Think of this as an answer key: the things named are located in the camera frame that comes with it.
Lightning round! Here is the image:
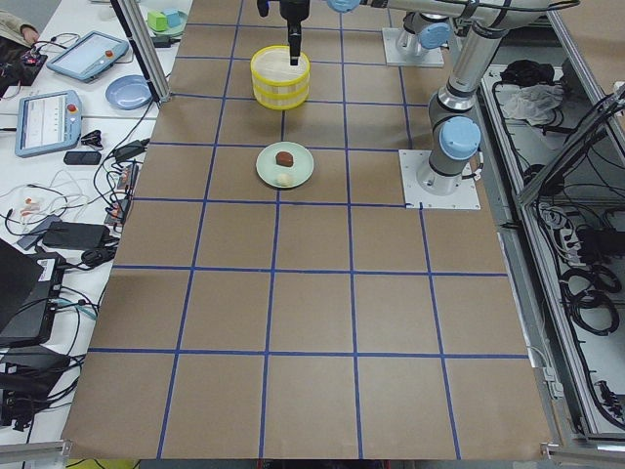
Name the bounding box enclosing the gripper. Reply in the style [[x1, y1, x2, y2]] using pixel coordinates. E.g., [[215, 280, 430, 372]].
[[280, 0, 309, 66]]

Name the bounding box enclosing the yellow steamer top layer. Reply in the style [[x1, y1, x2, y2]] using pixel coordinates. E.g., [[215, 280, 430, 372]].
[[250, 45, 311, 94]]

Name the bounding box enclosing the yellow steamer layer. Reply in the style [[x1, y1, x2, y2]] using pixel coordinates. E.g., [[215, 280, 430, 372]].
[[250, 45, 311, 94], [253, 80, 310, 110]]

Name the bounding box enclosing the brown bun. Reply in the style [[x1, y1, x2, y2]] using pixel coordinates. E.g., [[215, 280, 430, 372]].
[[274, 150, 294, 167]]

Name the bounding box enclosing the yellow steamer bottom layer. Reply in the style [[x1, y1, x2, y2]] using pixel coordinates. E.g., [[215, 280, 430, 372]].
[[253, 80, 310, 110]]

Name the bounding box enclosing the light green plate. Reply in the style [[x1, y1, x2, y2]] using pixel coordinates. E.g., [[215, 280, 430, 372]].
[[256, 142, 314, 189]]

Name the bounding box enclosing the blue foam block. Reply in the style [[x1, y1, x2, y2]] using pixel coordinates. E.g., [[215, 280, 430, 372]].
[[161, 8, 183, 28]]

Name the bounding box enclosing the green bowl with blocks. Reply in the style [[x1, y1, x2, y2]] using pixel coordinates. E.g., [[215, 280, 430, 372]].
[[146, 8, 188, 37]]

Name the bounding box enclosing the green foam block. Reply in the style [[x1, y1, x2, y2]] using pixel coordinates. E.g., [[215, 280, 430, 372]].
[[146, 11, 169, 32]]

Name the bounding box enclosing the blue plate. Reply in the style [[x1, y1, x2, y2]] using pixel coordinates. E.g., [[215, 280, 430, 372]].
[[104, 75, 152, 110]]

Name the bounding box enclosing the teach pendant far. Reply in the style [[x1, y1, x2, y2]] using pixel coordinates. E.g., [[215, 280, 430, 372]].
[[47, 31, 129, 82]]

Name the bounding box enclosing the teach pendant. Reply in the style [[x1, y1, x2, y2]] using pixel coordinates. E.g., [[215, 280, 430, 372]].
[[47, 31, 129, 82], [15, 90, 82, 157]]

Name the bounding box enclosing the white crumpled cloth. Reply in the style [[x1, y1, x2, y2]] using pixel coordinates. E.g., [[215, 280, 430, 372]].
[[502, 84, 564, 126]]

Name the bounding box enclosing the teach pendant near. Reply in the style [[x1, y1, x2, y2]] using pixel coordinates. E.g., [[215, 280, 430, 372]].
[[15, 90, 82, 157]]

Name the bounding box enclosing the black power adapter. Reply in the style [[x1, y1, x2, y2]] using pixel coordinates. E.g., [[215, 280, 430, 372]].
[[42, 222, 109, 250]]

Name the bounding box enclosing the black laptop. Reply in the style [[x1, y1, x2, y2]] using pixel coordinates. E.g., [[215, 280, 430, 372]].
[[1, 240, 65, 348]]

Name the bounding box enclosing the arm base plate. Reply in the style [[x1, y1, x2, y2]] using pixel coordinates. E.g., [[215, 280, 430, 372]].
[[398, 149, 481, 210], [382, 27, 448, 68]]

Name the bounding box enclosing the aluminium frame post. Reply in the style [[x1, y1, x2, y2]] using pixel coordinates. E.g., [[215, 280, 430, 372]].
[[110, 0, 171, 107]]

